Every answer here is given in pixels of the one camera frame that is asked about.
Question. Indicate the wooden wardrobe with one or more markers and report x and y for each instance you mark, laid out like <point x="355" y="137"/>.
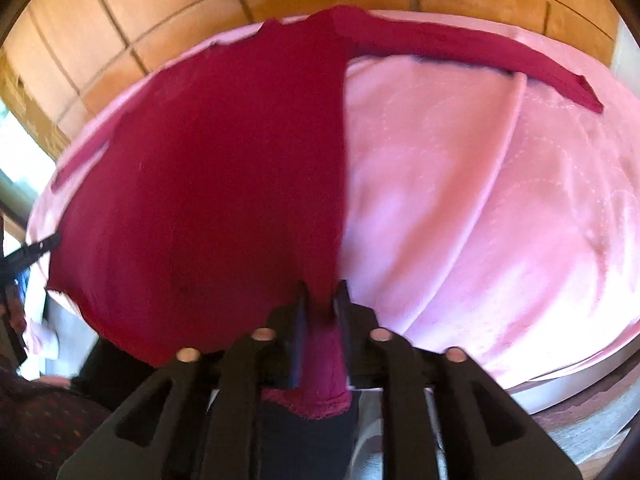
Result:
<point x="200" y="15"/>

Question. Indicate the pink bedspread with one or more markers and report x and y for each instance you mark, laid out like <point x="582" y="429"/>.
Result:
<point x="460" y="220"/>

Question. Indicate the dark red sweater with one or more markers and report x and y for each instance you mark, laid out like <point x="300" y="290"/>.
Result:
<point x="210" y="200"/>

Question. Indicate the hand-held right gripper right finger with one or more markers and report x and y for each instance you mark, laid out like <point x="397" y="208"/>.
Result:
<point x="343" y="327"/>

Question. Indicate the person's dark patterned clothing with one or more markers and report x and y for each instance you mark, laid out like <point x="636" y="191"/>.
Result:
<point x="45" y="425"/>

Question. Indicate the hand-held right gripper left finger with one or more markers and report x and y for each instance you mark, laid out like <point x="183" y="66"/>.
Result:
<point x="297" y="330"/>

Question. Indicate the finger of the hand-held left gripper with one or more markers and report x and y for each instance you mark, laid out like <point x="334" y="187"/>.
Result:
<point x="36" y="249"/>

